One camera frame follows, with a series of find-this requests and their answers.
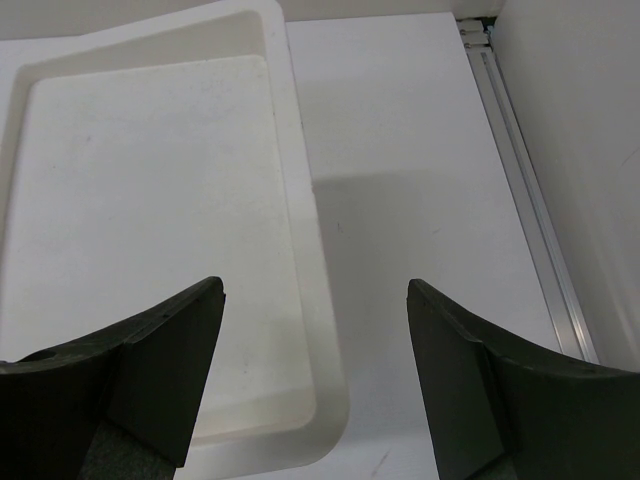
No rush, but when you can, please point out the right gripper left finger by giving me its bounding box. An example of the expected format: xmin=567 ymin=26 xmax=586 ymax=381
xmin=1 ymin=277 xmax=225 ymax=479

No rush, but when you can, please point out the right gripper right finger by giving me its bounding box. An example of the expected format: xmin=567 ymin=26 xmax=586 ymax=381
xmin=407 ymin=279 xmax=639 ymax=479

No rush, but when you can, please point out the white drawer cabinet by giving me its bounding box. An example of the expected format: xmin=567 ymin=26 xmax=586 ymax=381
xmin=1 ymin=1 xmax=349 ymax=479

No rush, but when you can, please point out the right aluminium rail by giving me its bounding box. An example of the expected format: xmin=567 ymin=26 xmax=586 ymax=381
xmin=456 ymin=17 xmax=599 ymax=364

